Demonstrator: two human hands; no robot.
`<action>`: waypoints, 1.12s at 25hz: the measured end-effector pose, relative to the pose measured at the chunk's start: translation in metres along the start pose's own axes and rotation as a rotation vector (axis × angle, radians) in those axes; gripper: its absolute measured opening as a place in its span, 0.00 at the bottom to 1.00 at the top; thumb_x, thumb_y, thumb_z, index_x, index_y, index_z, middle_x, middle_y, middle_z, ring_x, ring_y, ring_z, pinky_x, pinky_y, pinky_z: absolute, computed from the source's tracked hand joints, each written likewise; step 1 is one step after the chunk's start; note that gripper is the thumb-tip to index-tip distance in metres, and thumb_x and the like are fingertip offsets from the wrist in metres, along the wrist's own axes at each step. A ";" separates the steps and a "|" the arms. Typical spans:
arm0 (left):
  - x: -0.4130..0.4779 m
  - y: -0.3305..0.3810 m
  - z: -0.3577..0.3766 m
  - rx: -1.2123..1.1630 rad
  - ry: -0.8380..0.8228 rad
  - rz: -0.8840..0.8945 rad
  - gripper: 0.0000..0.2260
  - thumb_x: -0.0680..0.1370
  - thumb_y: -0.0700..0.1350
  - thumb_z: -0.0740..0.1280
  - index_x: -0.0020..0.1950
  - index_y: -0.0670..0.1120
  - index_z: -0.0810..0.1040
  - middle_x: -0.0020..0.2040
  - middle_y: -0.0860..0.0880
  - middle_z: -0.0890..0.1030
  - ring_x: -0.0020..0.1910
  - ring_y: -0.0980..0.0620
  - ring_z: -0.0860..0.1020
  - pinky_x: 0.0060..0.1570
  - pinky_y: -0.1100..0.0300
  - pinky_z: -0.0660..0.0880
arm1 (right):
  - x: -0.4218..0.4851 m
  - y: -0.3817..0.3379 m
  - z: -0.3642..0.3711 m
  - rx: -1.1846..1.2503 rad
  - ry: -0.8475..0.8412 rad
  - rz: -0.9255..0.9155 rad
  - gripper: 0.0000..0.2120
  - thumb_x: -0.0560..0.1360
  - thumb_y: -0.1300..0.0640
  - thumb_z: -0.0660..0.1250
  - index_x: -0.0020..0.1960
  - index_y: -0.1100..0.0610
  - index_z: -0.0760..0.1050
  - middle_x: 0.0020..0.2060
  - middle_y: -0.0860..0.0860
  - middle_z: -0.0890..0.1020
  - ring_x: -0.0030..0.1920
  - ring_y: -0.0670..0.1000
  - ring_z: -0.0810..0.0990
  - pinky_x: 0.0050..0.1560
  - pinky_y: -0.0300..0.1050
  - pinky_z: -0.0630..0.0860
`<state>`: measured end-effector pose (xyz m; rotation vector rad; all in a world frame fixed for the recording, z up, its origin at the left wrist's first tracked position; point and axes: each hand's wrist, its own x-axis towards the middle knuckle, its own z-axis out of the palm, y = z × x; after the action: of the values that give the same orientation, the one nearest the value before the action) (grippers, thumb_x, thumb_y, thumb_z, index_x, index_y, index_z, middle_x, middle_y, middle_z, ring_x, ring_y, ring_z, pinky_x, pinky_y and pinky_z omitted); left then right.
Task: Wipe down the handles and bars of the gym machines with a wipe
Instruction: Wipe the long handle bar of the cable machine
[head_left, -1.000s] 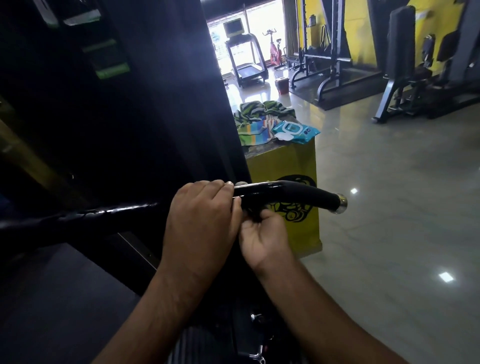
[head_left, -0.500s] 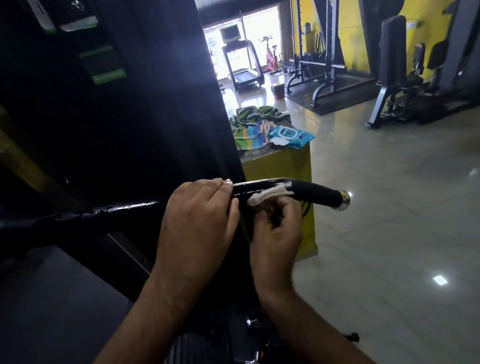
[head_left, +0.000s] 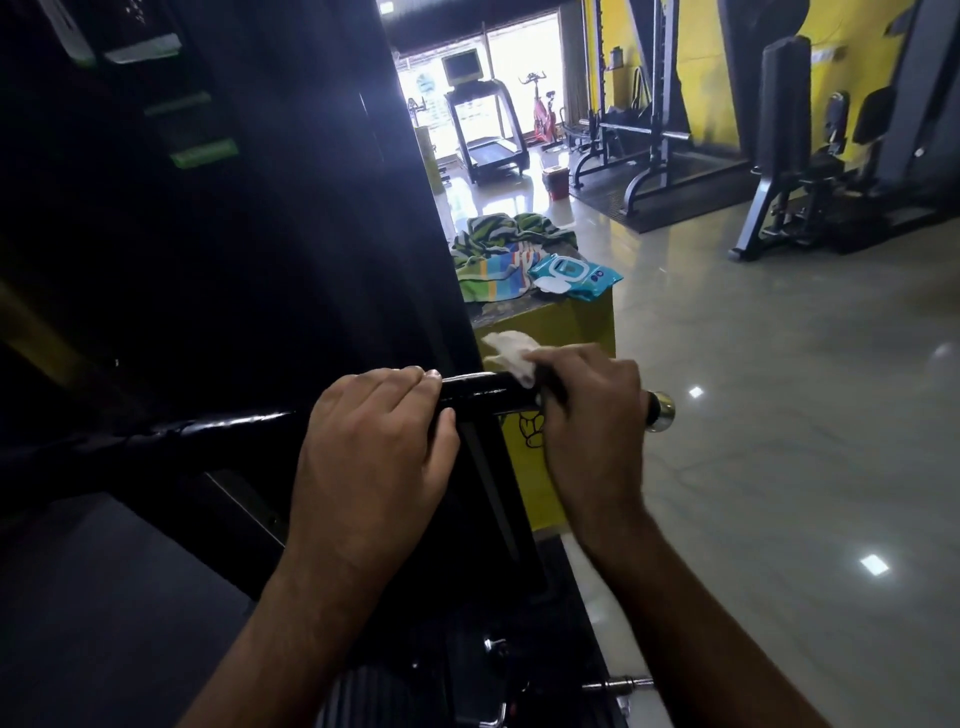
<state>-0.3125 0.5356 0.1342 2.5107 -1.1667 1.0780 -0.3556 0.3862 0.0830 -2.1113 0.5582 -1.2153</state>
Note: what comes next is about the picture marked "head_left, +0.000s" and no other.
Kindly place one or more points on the yellow standing banner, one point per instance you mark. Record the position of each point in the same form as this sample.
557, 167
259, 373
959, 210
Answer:
429, 157

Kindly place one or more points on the red white bin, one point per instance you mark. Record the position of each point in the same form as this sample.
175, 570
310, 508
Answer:
556, 184

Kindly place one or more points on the black weight machine frame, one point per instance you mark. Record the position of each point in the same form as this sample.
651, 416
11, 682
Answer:
300, 225

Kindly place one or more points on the person's right hand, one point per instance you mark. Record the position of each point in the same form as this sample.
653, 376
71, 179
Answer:
600, 450

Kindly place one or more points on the small white wall switch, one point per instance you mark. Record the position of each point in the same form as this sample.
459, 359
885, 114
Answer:
827, 55

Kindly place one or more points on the beige door curtain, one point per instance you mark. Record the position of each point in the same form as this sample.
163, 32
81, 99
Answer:
574, 67

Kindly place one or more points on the person's right forearm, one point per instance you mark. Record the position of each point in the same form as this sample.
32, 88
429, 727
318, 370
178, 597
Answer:
697, 645

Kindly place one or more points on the blue wet wipes pack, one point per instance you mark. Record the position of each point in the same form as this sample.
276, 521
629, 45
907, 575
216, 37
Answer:
581, 276

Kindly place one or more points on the black floor mat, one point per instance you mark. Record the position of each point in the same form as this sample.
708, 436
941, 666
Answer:
690, 199

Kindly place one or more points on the person's left hand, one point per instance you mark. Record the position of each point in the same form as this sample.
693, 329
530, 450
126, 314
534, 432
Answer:
367, 480

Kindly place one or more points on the chrome black bar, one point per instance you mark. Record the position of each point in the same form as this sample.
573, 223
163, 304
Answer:
225, 431

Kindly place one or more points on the dark shrouded seated machine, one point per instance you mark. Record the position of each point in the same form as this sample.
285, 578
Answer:
915, 112

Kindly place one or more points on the black treadmill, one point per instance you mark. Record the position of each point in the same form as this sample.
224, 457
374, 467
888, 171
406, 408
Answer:
487, 157

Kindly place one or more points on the green black striped towel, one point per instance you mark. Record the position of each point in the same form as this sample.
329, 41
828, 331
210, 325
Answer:
510, 229

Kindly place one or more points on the green warning label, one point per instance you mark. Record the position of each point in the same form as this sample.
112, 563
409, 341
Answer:
202, 154

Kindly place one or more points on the black tipped chrome pin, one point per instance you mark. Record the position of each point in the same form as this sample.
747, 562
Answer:
619, 684

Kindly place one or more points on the white cleaning wipe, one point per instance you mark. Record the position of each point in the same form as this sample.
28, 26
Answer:
510, 351

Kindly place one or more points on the black smith machine rack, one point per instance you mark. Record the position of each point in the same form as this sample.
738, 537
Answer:
660, 97

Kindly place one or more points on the dark instruction placard green edge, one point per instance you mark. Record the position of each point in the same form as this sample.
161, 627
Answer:
142, 51

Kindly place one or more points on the yellow wooden plyo box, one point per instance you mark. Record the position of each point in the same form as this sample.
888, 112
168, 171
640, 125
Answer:
570, 322

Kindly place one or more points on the red spin bike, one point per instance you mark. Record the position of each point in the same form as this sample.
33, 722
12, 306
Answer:
541, 116

